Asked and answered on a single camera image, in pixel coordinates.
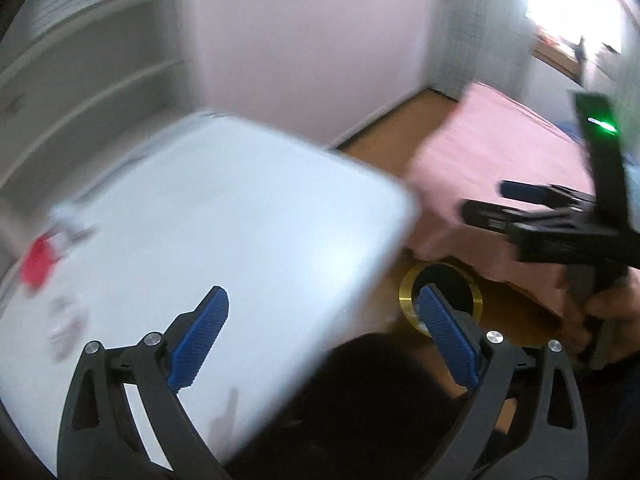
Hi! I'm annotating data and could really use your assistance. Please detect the red trash piece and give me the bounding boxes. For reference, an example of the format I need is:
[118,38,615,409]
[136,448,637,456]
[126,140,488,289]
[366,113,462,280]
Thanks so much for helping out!
[20,235,58,292]

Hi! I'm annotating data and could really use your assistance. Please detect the black gold-rimmed trash bin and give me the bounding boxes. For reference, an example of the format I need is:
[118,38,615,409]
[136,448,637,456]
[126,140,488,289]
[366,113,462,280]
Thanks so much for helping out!
[398,260,485,337]

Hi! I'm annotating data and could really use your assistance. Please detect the right hand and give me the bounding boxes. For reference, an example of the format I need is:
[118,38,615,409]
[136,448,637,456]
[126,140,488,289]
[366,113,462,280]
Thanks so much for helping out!
[556,263,640,366]

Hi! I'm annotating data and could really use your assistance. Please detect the pink bed blanket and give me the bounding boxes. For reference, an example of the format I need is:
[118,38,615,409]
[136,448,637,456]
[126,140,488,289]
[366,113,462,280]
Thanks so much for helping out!
[405,82,593,314]

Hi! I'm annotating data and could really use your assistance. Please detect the green curtain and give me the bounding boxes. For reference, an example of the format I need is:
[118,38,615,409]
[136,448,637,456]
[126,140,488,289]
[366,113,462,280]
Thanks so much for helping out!
[428,0,535,100]

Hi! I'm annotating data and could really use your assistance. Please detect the white shelf cabinet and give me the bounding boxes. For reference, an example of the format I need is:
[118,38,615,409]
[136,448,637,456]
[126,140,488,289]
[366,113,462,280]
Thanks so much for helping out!
[0,0,202,212]

